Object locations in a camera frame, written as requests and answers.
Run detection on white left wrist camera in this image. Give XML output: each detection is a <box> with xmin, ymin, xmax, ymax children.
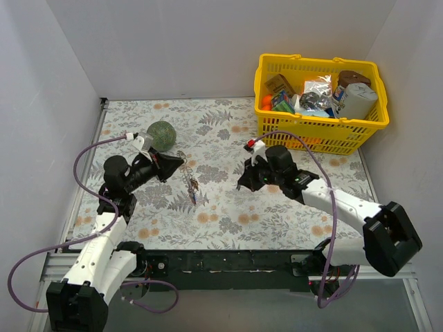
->
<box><xmin>125</xmin><ymin>132</ymin><xmax>153</xmax><ymax>161</ymax></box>

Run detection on clear plastic bag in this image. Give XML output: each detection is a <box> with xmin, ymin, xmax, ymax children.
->
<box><xmin>299</xmin><ymin>75</ymin><xmax>332</xmax><ymax>111</ymax></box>

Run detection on metal ring disc key organizer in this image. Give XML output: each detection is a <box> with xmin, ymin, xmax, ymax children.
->
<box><xmin>177</xmin><ymin>150</ymin><xmax>199</xmax><ymax>205</ymax></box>

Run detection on brown round object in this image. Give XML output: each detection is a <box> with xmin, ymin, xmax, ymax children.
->
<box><xmin>337</xmin><ymin>71</ymin><xmax>371</xmax><ymax>89</ymax></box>

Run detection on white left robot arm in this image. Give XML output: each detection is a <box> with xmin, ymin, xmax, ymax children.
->
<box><xmin>46</xmin><ymin>150</ymin><xmax>184</xmax><ymax>331</ymax></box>

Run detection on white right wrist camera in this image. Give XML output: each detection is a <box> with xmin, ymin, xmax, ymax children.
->
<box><xmin>244</xmin><ymin>138</ymin><xmax>267</xmax><ymax>166</ymax></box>

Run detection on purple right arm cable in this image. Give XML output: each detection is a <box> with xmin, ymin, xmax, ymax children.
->
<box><xmin>247</xmin><ymin>130</ymin><xmax>361</xmax><ymax>309</ymax></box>

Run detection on brown cardboard box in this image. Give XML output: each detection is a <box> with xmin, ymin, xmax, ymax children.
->
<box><xmin>264</xmin><ymin>73</ymin><xmax>296</xmax><ymax>98</ymax></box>

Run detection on green textured ball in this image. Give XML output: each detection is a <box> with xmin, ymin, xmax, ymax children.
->
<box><xmin>147</xmin><ymin>121</ymin><xmax>177</xmax><ymax>152</ymax></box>

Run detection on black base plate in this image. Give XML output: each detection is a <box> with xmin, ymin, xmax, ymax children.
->
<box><xmin>107</xmin><ymin>248</ymin><xmax>347</xmax><ymax>291</ymax></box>

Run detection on green blue small box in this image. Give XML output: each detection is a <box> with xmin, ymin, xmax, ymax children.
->
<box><xmin>271</xmin><ymin>91</ymin><xmax>295</xmax><ymax>114</ymax></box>

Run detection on orange balls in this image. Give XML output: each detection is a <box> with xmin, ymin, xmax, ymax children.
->
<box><xmin>261</xmin><ymin>94</ymin><xmax>273</xmax><ymax>111</ymax></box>

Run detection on white cylindrical container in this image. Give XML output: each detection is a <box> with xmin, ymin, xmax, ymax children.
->
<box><xmin>336</xmin><ymin>82</ymin><xmax>378</xmax><ymax>120</ymax></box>

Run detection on yellow plastic basket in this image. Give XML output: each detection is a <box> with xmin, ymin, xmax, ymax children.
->
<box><xmin>254</xmin><ymin>53</ymin><xmax>390</xmax><ymax>155</ymax></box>

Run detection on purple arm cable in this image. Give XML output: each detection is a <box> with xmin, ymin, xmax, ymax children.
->
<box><xmin>7</xmin><ymin>133</ymin><xmax>180</xmax><ymax>314</ymax></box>
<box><xmin>247</xmin><ymin>130</ymin><xmax>361</xmax><ymax>309</ymax></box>

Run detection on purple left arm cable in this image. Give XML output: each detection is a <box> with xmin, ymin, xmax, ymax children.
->
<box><xmin>7</xmin><ymin>133</ymin><xmax>180</xmax><ymax>314</ymax></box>

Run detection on floral patterned mat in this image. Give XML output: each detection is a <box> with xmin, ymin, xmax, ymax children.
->
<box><xmin>86</xmin><ymin>98</ymin><xmax>359</xmax><ymax>250</ymax></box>

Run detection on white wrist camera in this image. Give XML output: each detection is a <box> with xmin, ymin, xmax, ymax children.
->
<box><xmin>244</xmin><ymin>138</ymin><xmax>267</xmax><ymax>166</ymax></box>
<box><xmin>125</xmin><ymin>132</ymin><xmax>153</xmax><ymax>161</ymax></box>

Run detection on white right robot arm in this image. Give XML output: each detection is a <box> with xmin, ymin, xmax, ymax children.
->
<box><xmin>237</xmin><ymin>140</ymin><xmax>423</xmax><ymax>277</ymax></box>

